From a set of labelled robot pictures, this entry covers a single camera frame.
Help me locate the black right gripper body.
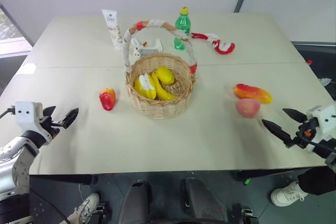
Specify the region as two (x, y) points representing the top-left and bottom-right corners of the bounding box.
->
(284, 117), (320, 148)

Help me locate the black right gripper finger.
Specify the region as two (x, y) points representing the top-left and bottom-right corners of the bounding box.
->
(282, 108), (307, 123)
(261, 119), (292, 144)

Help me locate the grey and white sneaker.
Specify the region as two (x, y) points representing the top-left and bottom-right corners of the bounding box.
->
(66, 192), (101, 224)

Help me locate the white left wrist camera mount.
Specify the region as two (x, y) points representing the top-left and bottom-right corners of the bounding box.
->
(14, 101), (53, 146)

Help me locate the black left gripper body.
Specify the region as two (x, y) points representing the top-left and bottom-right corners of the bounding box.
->
(39, 115), (66, 139)

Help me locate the dark rounded left robot knee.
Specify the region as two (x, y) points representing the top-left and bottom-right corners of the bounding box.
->
(121, 180), (153, 224)

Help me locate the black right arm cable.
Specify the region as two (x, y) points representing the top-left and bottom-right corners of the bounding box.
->
(301, 131), (336, 152)

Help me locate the black trouser leg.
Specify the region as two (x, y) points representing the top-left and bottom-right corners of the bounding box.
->
(297, 165), (336, 196)

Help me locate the dark rounded right robot knee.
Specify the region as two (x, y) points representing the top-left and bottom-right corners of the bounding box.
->
(179, 177), (229, 224)

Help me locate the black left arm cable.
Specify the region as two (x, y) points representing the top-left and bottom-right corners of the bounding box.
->
(0, 105), (16, 119)

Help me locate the red and white rope toy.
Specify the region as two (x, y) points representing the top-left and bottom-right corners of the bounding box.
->
(191, 32), (236, 55)

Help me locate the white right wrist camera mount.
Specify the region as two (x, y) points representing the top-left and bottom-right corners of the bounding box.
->
(304, 104), (336, 154)

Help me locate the half-peeled yellow banana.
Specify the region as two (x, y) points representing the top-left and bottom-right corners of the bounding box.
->
(133, 73), (158, 101)

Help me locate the dark rounded robot knee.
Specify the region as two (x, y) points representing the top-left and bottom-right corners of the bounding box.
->
(121, 180), (153, 224)
(179, 177), (229, 224)

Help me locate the yellow unpeeled banana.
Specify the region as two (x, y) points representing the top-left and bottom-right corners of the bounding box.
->
(151, 71), (178, 101)

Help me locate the yellow lemon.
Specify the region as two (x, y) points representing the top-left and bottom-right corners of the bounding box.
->
(155, 67), (175, 85)

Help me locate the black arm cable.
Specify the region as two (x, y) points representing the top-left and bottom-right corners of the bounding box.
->
(0, 105), (16, 119)
(301, 131), (336, 152)

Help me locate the pink peach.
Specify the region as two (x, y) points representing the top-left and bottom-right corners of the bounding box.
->
(235, 98), (261, 119)

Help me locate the red yellow toy mango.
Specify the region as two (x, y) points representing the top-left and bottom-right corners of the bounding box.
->
(99, 88), (117, 112)

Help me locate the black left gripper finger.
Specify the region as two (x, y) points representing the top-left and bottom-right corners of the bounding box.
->
(62, 107), (80, 130)
(43, 105), (57, 118)

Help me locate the wicker basket with handle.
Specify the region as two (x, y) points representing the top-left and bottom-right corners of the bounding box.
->
(122, 18), (198, 120)

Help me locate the green plastic bottle yellow cap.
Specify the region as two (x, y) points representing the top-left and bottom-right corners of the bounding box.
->
(175, 6), (191, 36)

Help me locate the white Dove cream tube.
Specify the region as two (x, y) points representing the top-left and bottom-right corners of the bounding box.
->
(101, 8), (124, 51)

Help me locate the red and yellow mango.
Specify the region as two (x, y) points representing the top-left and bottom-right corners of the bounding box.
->
(233, 83), (273, 104)

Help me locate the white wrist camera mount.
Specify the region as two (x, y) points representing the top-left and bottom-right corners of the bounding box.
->
(304, 104), (336, 154)
(14, 101), (53, 146)

